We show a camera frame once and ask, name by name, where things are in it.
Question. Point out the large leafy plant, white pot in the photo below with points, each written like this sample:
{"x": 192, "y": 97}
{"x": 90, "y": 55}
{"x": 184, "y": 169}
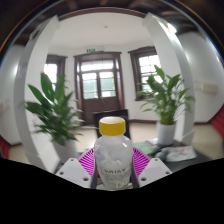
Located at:
{"x": 53, "y": 113}

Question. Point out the green exit sign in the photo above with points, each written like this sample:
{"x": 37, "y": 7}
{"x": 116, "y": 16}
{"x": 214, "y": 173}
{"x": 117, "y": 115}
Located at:
{"x": 90, "y": 50}

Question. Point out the printed magazine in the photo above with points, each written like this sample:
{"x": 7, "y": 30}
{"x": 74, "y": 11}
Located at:
{"x": 181, "y": 153}

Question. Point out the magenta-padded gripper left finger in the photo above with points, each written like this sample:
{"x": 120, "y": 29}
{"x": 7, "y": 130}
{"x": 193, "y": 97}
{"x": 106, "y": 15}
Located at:
{"x": 71, "y": 171}

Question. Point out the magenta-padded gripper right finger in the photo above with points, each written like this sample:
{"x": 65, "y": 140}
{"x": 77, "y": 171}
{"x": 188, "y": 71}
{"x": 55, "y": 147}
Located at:
{"x": 154, "y": 170}

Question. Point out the clear bottle with yellow cap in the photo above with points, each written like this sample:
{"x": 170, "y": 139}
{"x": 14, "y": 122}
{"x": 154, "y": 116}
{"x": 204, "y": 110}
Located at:
{"x": 113, "y": 160}

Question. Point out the white wall radiator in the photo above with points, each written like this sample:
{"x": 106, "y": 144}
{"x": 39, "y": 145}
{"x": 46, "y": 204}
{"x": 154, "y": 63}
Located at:
{"x": 209, "y": 87}

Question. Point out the slender leafy plant, white pot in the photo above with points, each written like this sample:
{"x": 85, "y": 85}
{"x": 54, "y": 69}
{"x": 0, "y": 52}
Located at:
{"x": 166, "y": 100}

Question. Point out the grey dumbbell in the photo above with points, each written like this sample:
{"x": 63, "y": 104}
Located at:
{"x": 162, "y": 154}

